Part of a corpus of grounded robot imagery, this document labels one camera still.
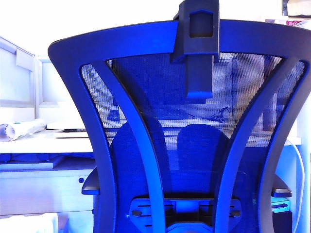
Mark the black mesh office chair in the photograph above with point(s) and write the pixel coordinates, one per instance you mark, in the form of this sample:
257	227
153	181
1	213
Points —
184	157

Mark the grey flat laptop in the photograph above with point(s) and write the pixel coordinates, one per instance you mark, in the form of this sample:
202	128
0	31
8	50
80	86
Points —
70	134

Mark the white rear partition panel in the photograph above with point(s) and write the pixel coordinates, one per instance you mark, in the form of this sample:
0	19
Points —
56	92

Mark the white drawer cabinet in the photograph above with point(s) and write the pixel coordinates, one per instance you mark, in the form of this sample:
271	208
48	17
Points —
43	194

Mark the white sliding keyboard tray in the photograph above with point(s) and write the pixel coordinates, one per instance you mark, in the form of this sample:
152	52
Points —
26	163

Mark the rolled white plastic sheet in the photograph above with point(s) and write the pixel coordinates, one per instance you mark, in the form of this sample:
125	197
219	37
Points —
17	129

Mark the white side partition panel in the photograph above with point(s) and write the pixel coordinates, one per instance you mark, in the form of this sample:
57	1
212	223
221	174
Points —
14	80

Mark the light blue cardboard box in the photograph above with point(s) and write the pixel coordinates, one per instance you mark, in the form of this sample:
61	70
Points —
281	205

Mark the white round pillar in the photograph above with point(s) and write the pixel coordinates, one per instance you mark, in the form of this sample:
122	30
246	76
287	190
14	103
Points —
306	170

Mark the black computer case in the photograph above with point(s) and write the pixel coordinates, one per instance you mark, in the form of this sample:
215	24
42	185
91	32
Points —
281	223

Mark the pink small box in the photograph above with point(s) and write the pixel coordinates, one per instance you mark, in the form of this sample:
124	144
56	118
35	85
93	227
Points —
292	23

